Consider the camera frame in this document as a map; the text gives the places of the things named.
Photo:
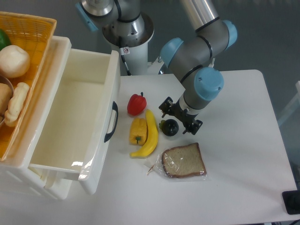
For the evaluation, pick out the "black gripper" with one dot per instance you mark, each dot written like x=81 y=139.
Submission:
x=189 y=121

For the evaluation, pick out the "dark purple mangosteen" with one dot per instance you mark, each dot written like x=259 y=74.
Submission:
x=169 y=127

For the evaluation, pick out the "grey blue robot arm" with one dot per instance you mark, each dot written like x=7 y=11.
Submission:
x=184 y=59

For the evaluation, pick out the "yellow banana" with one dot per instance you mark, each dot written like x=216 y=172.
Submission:
x=152 y=139

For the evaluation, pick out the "yellow bell pepper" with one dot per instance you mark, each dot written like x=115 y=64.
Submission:
x=138 y=131

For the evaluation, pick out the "bagged bread slice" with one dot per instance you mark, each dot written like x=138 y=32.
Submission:
x=180 y=163

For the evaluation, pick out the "red bell pepper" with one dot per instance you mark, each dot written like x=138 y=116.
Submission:
x=137 y=104

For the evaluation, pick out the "white plastic drawer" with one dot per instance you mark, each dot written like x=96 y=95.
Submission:
x=72 y=140

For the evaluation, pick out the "white furniture at right edge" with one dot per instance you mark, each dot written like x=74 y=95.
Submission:
x=290 y=108

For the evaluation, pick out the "black device at right edge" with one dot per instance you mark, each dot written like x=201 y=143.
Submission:
x=292 y=201

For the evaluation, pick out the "long white bread roll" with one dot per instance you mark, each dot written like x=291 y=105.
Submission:
x=15 y=104

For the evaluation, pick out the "orange woven basket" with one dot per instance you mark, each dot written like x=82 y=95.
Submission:
x=33 y=34

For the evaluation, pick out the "white drawer cabinet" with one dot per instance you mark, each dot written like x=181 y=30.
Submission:
x=17 y=175

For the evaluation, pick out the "round white bun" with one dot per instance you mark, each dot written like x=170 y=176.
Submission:
x=14 y=61

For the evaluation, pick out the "brown bread in bowl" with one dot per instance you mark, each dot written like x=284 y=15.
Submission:
x=5 y=96

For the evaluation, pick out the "green vegetable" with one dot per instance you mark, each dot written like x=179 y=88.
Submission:
x=4 y=39

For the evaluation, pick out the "black drawer handle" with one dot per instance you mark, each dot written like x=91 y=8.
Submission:
x=112 y=123

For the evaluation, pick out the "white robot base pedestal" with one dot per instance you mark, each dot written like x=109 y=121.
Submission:
x=131 y=40

